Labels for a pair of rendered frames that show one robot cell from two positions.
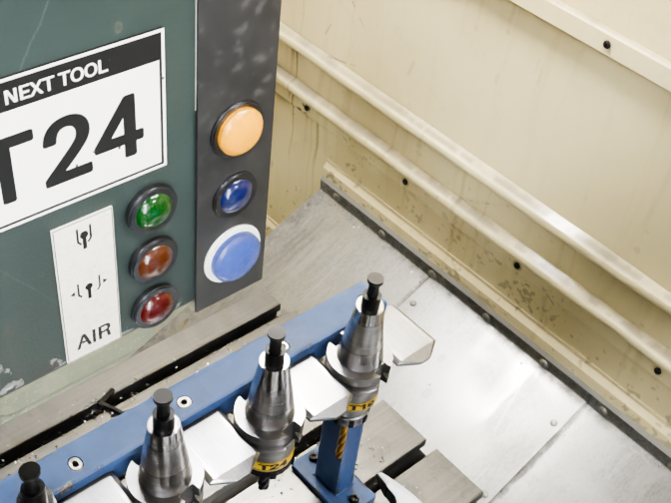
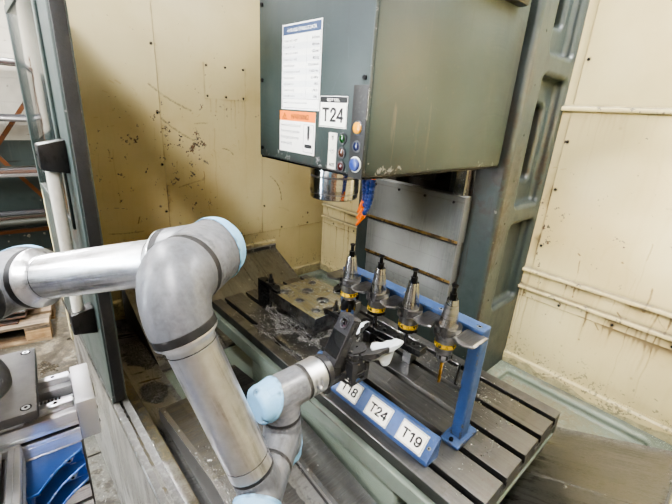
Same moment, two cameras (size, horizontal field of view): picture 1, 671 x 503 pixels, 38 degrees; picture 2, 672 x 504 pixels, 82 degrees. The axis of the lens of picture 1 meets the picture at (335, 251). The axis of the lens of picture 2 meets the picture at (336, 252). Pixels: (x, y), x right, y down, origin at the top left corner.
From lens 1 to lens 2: 0.97 m
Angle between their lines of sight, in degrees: 79
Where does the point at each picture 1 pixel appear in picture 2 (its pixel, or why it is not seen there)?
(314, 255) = (629, 460)
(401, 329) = (472, 338)
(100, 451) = not seen: hidden behind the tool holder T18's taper
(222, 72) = (356, 111)
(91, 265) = (332, 145)
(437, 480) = (481, 480)
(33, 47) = (332, 92)
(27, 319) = (324, 150)
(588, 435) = not seen: outside the picture
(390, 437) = (498, 461)
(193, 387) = not seen: hidden behind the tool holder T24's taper
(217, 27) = (356, 100)
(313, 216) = (657, 454)
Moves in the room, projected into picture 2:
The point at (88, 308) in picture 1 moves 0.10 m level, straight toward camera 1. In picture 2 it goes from (331, 156) to (290, 154)
